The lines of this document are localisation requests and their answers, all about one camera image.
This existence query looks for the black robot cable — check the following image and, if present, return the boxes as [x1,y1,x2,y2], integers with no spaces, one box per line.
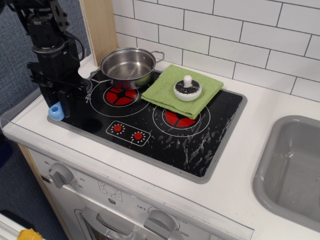
[66,32,86,62]

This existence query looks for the white toy mushroom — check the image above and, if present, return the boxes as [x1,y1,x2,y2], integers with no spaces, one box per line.
[173,75,202,102]

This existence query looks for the grey oven knob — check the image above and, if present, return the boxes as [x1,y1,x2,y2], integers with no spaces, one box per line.
[143,210,176,240]
[49,163,74,189]

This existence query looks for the grey right oven knob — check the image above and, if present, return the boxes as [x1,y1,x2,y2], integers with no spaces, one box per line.
[143,210,176,240]

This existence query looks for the grey left oven knob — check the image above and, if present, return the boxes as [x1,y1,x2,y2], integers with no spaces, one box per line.
[49,163,74,189]

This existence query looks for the blue and grey spoon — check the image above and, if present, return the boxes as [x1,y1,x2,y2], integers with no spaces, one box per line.
[48,79,93,122]

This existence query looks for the black toy stove top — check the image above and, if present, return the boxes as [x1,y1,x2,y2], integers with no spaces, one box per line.
[56,70,247,184]

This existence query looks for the white toy oven front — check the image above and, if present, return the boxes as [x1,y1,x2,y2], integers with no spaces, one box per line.
[27,149,254,240]

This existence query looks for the grey sink basin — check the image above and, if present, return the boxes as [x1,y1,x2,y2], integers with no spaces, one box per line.
[252,115,320,232]

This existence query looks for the stainless steel pot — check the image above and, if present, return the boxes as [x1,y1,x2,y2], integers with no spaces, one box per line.
[89,47,165,90]

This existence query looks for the wooden side post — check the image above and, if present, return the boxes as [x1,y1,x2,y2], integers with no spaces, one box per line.
[79,0,119,67]

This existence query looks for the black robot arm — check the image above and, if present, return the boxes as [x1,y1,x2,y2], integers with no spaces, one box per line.
[0,0,92,121]

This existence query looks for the yellow object on floor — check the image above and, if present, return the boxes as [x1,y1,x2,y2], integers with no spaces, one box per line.
[17,228,43,240]

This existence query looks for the green folded cloth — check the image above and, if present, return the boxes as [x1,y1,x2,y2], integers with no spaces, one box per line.
[141,64,224,120]

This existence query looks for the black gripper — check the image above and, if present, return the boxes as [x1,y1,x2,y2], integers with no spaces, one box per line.
[27,46,89,118]

